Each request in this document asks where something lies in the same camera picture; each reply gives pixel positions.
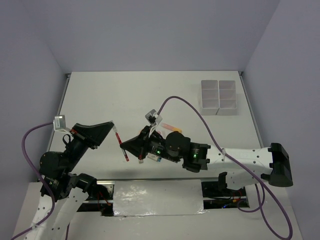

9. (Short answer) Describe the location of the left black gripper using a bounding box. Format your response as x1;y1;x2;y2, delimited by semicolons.
64;121;115;171

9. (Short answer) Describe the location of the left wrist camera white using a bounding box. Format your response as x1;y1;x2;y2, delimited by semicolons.
53;115;71;133

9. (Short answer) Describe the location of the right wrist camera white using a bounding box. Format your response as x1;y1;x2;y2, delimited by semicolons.
145;109;163;137

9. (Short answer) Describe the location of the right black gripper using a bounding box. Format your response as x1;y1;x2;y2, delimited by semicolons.
121;124;180;162

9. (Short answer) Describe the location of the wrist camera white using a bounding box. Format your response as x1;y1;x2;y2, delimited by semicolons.
53;115;71;133
145;109;163;137

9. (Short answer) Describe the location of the white compartment container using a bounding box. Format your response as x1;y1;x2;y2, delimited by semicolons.
217;80;237;116
199;79;220;116

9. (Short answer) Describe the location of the left white compartment container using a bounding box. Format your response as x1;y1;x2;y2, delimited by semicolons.
199;79;220;116

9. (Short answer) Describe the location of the pink yellow highlighter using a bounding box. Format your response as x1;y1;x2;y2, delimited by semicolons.
161;123;183;133

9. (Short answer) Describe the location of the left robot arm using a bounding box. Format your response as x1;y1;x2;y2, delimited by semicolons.
12;115;115;240

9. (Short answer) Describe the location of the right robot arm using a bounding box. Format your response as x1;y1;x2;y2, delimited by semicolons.
120;126;293;196

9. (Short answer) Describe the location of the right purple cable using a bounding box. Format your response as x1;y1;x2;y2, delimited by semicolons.
157;96;293;238

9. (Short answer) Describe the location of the red pen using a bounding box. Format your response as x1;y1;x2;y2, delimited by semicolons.
114;132;130;163

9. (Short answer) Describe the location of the silver foil covered plate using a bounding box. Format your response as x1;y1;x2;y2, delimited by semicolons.
113;179;205;217

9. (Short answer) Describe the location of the right white compartment container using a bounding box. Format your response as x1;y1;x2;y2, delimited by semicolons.
217;80;237;116

